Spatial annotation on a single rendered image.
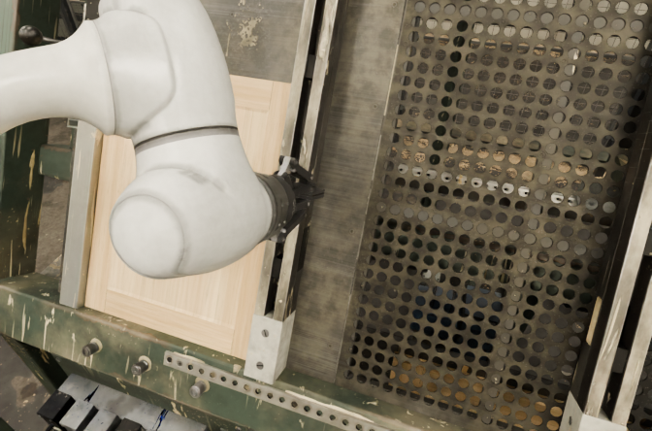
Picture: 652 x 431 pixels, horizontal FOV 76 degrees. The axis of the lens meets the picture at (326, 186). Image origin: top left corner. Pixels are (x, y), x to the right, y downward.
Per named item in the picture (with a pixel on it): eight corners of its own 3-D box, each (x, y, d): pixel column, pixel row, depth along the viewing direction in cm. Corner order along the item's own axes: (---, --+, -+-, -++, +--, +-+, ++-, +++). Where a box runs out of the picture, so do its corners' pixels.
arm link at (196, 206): (289, 247, 46) (262, 130, 46) (211, 288, 31) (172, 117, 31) (207, 263, 49) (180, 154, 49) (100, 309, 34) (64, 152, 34)
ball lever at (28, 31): (92, 60, 90) (16, 43, 80) (94, 43, 89) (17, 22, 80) (98, 60, 87) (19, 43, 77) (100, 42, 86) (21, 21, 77)
